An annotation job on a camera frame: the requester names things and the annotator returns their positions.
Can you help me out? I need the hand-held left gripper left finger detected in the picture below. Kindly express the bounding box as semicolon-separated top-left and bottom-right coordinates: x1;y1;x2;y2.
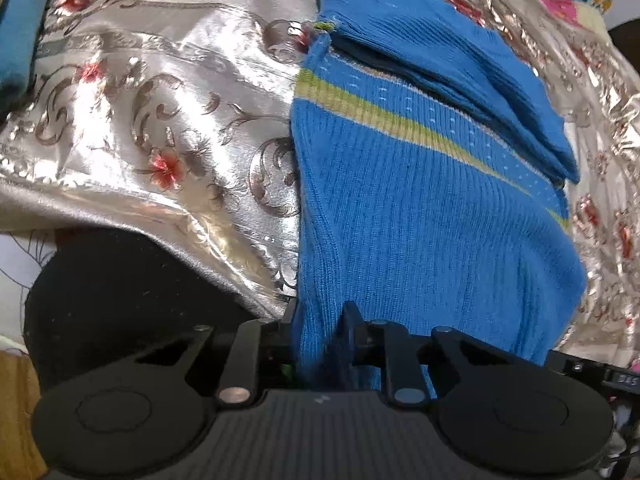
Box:
135;299;302;407

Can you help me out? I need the white line-printed sheet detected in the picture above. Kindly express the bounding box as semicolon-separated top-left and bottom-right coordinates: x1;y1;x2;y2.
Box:
0;232;57;352

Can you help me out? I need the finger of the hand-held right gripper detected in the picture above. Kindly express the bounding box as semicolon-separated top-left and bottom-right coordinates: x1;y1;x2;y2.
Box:
546;350;607;378

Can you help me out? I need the blue striped knit sweater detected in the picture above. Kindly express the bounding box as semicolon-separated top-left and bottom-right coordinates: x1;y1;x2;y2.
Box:
289;0;589;392

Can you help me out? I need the silver floral bedspread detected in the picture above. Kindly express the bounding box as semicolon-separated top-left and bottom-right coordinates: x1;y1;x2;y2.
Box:
0;0;640;377

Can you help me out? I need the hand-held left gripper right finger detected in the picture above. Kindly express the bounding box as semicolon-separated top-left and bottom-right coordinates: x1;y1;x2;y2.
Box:
340;301;548;407

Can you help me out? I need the dark cloth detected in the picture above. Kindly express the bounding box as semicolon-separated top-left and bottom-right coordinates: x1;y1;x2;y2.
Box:
22;225;287;402

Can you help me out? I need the teal cloth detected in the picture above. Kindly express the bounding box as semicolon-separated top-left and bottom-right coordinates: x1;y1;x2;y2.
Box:
0;0;68;93

